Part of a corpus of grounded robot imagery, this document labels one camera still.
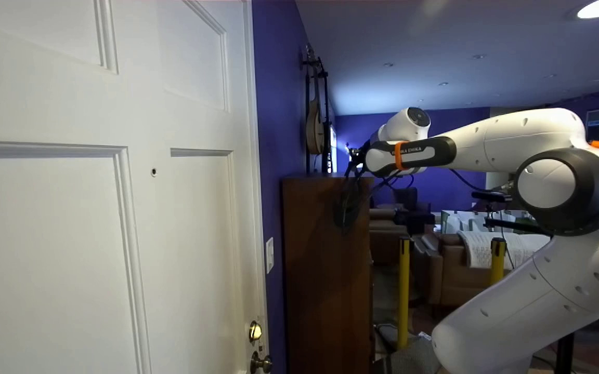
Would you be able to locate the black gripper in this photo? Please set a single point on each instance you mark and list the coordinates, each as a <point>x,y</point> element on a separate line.
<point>356,163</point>

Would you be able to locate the dark half head cap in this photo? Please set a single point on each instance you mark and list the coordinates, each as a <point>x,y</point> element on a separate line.
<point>347,204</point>

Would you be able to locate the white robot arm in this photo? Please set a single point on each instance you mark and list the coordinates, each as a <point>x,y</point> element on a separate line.
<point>555,176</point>

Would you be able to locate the brown wooden cabinet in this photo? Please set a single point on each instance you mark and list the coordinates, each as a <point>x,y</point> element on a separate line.
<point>327,281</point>

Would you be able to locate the dark round door knob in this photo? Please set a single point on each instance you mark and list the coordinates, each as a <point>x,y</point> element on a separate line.
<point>254,331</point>

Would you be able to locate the white panel door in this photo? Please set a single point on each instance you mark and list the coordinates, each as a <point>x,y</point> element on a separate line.
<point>130,211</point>

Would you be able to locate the yellow stand post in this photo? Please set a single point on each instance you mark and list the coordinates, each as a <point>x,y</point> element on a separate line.
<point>498,260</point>
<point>405,293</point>

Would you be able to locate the black metal wall decoration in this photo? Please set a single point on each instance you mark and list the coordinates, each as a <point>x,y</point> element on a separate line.
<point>317,118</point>

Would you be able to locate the white wall light switch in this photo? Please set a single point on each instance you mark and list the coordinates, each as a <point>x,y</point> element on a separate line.
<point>270,255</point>

